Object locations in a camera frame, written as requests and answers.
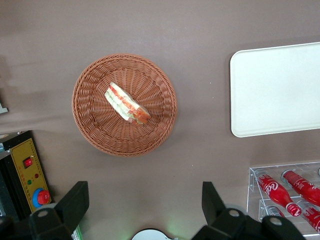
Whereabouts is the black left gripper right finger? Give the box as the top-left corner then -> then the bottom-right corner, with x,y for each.
191,181 -> 262,240

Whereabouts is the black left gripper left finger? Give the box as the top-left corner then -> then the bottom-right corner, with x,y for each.
28,180 -> 90,240

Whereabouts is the triangle sandwich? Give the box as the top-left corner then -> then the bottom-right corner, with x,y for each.
104,81 -> 152,127

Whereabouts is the round brown wicker basket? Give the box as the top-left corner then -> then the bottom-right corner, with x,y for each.
71,52 -> 178,158

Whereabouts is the beige rectangular tray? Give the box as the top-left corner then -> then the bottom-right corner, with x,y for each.
229,41 -> 320,138

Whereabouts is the red emergency stop button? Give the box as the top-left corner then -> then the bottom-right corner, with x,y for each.
32,187 -> 51,208

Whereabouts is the clear acrylic bottle rack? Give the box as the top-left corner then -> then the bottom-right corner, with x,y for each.
246,161 -> 320,237

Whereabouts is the red cola bottle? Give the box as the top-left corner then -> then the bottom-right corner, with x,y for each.
281,169 -> 320,207
254,169 -> 303,217
264,204 -> 286,218
299,203 -> 320,235

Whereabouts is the black fryer with yellow panel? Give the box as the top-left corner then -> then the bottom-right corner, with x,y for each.
0,129 -> 53,221

